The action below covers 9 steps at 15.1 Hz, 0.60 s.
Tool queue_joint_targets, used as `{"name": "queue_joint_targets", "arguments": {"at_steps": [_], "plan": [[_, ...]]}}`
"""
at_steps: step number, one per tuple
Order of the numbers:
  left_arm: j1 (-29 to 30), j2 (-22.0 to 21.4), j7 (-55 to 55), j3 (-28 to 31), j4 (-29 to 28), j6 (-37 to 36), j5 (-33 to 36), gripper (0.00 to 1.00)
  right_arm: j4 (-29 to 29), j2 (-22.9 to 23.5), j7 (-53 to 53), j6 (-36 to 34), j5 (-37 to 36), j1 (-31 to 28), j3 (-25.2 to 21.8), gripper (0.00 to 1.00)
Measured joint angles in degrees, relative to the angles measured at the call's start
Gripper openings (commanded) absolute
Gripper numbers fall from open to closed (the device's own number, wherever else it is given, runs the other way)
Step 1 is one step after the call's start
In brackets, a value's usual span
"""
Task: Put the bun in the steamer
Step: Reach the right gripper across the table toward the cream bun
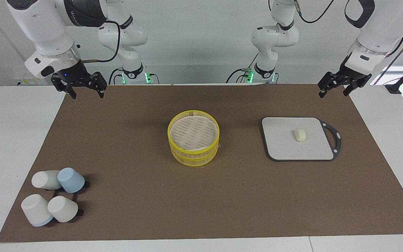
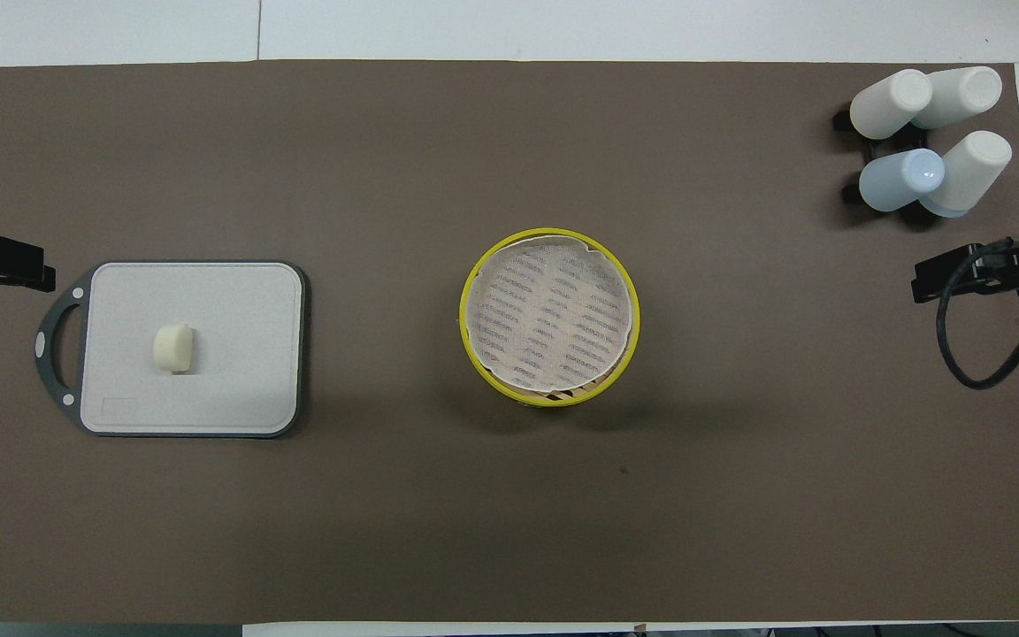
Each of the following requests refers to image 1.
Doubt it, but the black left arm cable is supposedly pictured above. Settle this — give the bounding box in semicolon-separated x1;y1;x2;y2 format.
294;0;335;24

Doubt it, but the white cup blue rim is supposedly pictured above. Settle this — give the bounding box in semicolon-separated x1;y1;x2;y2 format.
21;194;54;227

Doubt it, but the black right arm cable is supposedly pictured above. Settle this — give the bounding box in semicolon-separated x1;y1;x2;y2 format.
81;20;122;64

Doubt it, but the black cup rack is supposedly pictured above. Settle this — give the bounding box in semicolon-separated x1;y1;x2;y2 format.
49;181;91;217

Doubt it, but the grey cutting board black rim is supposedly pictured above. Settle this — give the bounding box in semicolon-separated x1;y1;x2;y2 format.
261;117;342;162

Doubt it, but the black base cable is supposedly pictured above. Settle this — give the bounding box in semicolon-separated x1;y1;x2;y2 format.
226;52;259;84

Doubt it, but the yellow bamboo steamer lid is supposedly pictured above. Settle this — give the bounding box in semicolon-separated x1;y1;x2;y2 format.
168;110;220;152

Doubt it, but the yellow bamboo steamer base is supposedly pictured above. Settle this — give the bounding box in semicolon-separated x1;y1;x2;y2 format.
170;142;220;167

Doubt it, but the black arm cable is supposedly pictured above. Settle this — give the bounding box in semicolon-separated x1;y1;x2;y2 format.
294;0;335;24
81;20;122;64

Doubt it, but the brown table mat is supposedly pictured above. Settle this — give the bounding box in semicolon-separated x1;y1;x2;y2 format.
0;83;403;243

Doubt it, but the white box yellow label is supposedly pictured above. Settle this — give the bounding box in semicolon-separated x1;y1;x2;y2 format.
13;68;53;86

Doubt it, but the plain white cup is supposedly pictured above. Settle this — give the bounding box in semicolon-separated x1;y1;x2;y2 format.
47;196;79;223
31;170;62;190

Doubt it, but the light blue cup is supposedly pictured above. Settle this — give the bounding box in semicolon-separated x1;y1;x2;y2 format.
57;167;85;194

